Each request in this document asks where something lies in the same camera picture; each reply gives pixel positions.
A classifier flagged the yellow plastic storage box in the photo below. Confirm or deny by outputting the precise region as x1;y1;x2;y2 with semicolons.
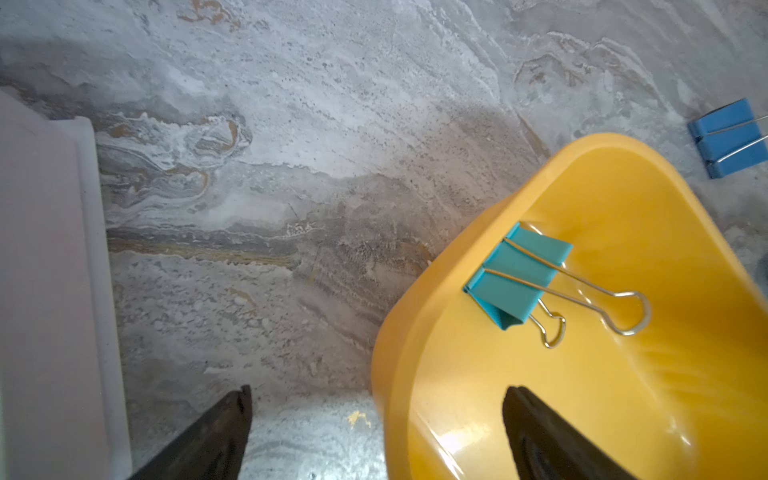
371;134;767;479

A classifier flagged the blue binder clip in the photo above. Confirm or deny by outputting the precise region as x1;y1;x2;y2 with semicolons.
687;99;767;179

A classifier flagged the LOEWE magazine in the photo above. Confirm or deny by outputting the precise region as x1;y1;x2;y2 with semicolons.
1;94;133;479

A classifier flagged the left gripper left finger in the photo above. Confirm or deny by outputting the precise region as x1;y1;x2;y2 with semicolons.
132;385;253;480

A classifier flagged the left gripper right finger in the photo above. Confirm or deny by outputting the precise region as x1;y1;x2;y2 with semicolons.
502;386;634;480

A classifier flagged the teal binder clip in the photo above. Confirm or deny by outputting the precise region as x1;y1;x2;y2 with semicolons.
462;222;652;349

